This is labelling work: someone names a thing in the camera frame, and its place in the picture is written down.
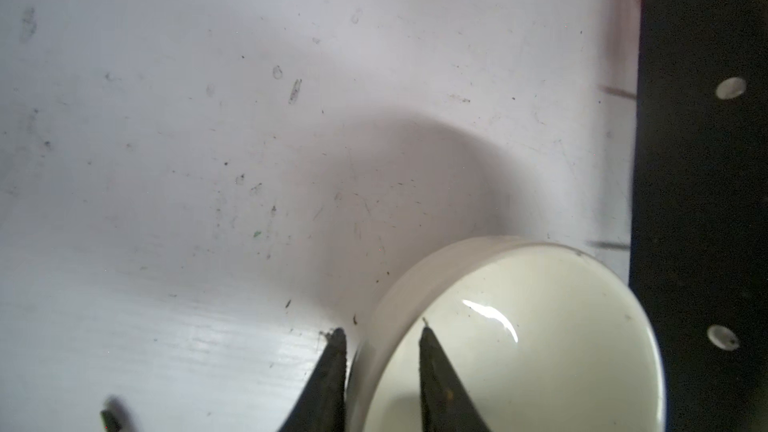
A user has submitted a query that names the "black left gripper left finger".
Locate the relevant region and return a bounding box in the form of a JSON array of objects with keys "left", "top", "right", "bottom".
[{"left": 279, "top": 328, "right": 347, "bottom": 432}]

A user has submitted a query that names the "black wire dish rack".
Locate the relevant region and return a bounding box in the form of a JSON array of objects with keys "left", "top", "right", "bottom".
[{"left": 630, "top": 0, "right": 767, "bottom": 431}]

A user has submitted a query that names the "cream ceramic bowl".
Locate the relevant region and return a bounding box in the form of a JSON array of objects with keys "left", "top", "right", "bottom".
[{"left": 346, "top": 236, "right": 666, "bottom": 431}]

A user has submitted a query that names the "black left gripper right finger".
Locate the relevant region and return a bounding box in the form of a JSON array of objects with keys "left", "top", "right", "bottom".
[{"left": 419, "top": 324, "right": 489, "bottom": 432}]

